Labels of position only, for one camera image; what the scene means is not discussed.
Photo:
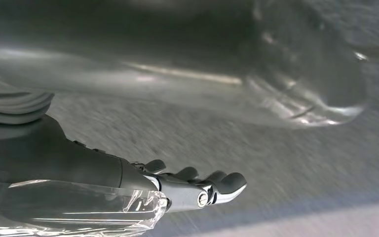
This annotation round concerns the stainless steel workbench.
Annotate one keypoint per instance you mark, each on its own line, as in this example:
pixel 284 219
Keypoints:
pixel 307 98

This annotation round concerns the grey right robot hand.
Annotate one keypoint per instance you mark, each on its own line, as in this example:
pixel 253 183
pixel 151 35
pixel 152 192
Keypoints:
pixel 62 163

